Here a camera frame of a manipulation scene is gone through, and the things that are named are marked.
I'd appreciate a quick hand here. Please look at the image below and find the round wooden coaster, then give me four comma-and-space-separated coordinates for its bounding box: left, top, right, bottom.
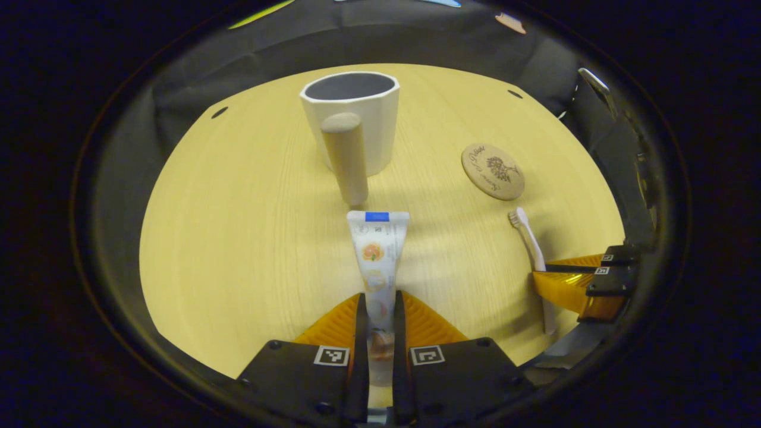
461, 142, 526, 202

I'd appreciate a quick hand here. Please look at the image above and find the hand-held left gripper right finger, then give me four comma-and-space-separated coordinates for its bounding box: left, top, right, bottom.
392, 289, 537, 426

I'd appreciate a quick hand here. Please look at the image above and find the white cup with wooden handle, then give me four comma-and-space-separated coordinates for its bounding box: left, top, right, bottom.
298, 71, 401, 207

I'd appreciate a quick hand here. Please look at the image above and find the light wooden desktop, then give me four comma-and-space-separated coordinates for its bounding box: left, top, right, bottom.
138, 62, 627, 412

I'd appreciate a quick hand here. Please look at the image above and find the white toothpaste tube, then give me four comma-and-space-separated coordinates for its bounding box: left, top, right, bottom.
346, 210, 411, 388

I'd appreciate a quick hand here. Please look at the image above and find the white toothbrush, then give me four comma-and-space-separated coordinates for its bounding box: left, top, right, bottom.
507, 206, 558, 336

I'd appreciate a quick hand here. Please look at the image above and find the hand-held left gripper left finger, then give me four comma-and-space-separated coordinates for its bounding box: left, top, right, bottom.
237, 291, 371, 426

